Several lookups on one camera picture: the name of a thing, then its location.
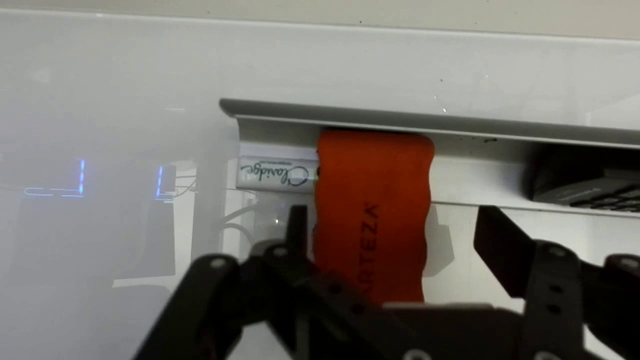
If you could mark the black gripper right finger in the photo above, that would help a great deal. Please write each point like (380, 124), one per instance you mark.
(562, 295)

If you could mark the large wall whiteboard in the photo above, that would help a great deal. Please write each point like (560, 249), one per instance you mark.
(118, 167)

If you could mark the black remote control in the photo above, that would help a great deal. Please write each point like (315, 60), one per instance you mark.
(585, 177)

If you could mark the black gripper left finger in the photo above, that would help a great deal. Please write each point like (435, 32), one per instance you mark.
(312, 315)

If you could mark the orange whiteboard eraser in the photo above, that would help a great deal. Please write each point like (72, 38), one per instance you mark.
(373, 200)

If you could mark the white marker pen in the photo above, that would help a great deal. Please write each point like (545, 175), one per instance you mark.
(277, 175)

